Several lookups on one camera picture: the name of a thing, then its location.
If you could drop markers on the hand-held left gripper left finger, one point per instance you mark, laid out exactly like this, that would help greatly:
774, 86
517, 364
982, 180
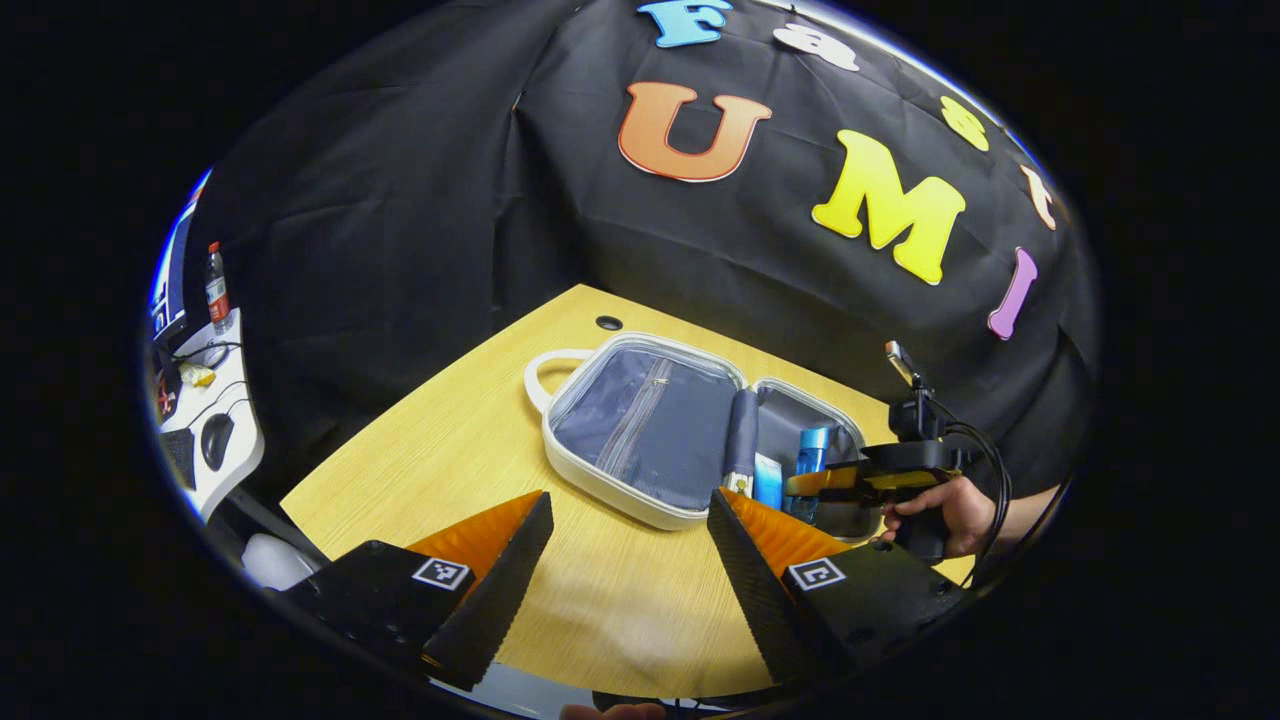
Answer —
500, 600

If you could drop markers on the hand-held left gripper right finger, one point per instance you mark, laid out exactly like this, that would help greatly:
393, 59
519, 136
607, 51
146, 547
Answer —
755, 600

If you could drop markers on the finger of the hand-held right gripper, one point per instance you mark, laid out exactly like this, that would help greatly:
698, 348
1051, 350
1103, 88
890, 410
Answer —
830, 482

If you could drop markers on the blue green skin care bottle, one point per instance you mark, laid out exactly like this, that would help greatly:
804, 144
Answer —
812, 450

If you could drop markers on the blue skin care tube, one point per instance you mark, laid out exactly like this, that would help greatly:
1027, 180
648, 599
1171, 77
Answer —
768, 485

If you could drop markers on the white rounded object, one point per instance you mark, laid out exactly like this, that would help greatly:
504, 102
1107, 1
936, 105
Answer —
275, 562

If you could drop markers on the black computer mouse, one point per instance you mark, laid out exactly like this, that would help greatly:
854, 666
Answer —
216, 440

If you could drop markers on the white side desk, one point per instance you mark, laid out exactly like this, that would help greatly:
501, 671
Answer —
240, 400

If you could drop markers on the black keyboard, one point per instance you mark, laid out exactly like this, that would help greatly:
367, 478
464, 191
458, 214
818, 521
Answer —
180, 458

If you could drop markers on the black backdrop cloth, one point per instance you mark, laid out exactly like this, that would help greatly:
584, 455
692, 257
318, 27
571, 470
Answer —
450, 200

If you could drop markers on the plastic water bottle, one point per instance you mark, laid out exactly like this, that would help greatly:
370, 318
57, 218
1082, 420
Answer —
217, 295

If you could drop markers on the computer monitor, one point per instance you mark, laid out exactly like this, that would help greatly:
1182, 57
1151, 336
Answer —
175, 290

